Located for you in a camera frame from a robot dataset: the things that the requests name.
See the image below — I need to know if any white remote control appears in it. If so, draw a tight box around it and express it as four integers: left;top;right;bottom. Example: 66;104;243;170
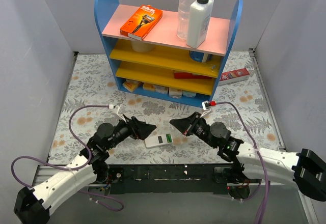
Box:
144;134;173;149

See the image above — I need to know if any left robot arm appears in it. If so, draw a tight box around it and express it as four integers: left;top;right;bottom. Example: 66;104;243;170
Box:
14;117;156;223

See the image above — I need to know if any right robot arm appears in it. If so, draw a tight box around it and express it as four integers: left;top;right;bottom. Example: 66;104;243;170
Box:
170;112;325;202

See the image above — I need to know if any floral table mat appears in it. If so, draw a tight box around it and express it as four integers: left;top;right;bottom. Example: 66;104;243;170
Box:
48;51;282;165

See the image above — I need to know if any white blue small box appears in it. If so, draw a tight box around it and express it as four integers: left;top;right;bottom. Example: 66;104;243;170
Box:
182;91;197;98

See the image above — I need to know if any white orange small box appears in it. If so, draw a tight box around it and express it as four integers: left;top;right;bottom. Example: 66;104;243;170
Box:
169;88;183;99

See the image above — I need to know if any yellow and white small box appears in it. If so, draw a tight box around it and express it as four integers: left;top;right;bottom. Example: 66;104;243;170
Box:
123;80;142;93

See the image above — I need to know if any red flat box on shelf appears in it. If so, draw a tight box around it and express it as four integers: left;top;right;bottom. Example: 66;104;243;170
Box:
174;71;211;79

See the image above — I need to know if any red toothpaste box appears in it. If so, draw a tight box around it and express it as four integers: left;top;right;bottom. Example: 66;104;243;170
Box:
218;68;250;86

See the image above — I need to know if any blue shelf with coloured boards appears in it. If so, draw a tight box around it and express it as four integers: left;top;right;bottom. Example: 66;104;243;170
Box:
94;0;243;107

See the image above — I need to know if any blue and white tub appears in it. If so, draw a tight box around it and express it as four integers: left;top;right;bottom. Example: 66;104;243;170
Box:
189;51;212;63

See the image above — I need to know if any cream cylindrical container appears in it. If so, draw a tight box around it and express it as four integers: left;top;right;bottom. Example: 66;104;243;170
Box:
131;41;155;53

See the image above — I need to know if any orange razor box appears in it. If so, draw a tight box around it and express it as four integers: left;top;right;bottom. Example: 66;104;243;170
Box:
120;5;163;41

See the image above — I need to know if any white bottle with black cap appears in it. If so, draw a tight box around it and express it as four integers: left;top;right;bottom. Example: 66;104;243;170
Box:
186;0;214;48

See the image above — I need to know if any clear plastic water bottle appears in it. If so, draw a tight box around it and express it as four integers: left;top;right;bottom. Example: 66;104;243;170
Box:
177;0;195;40

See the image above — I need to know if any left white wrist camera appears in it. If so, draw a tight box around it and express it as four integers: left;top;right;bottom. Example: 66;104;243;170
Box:
113;104;126;122

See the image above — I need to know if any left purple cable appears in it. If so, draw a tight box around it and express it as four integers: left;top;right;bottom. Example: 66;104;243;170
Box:
10;104;125;212

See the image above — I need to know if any purple cable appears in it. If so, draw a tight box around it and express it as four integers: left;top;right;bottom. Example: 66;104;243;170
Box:
10;104;125;212
215;101;271;224

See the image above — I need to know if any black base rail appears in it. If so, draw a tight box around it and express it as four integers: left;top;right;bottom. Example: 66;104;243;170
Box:
106;164;252;199

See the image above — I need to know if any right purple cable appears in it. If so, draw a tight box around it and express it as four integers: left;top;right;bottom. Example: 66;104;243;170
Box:
215;101;271;224

